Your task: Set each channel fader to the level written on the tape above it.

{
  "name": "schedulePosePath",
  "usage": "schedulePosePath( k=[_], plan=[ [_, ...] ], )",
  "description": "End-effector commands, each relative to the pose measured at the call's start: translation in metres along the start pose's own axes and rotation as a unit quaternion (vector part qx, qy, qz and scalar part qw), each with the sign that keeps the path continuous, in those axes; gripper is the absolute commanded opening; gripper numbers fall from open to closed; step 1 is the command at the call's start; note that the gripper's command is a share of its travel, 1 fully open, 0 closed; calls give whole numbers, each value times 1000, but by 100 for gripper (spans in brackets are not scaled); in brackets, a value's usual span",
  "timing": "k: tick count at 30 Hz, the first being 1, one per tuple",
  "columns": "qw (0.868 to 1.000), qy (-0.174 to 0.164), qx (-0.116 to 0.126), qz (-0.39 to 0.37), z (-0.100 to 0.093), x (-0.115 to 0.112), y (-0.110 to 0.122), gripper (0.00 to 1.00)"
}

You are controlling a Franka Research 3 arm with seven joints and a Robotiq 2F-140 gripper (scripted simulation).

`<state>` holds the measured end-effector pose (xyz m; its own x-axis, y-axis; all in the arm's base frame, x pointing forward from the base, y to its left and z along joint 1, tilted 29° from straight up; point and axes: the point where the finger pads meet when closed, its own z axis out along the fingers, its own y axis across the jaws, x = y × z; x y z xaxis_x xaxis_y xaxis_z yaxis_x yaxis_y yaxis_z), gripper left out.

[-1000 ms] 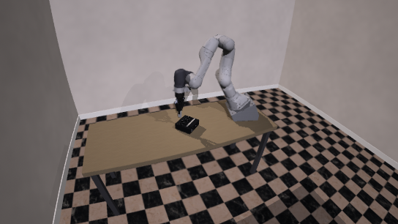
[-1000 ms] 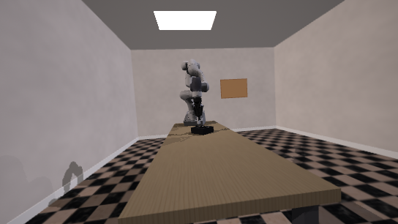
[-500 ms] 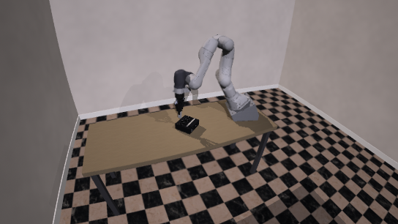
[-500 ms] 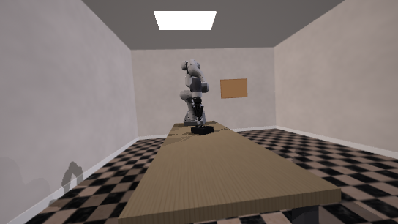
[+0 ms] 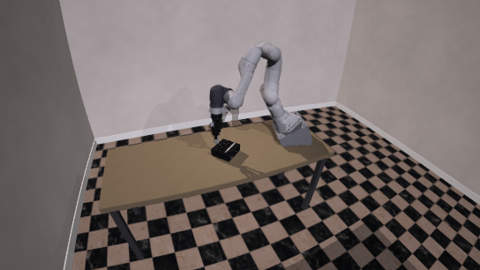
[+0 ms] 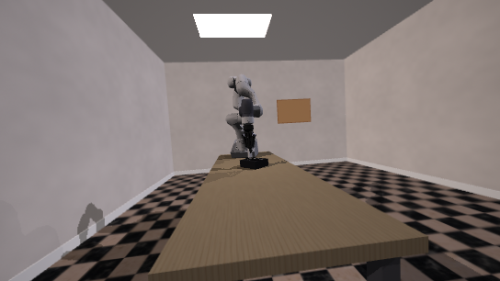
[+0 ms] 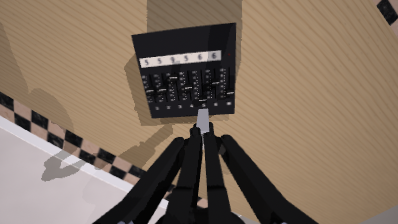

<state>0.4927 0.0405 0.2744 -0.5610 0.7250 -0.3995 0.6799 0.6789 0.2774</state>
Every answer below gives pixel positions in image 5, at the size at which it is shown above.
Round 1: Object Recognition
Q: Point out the black lighting desk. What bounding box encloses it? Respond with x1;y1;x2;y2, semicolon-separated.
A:
211;139;240;161

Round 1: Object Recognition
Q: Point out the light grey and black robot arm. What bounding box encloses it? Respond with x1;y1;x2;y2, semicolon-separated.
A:
208;41;302;133

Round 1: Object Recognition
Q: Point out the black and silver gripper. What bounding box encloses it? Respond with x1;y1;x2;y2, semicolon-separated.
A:
210;113;222;144

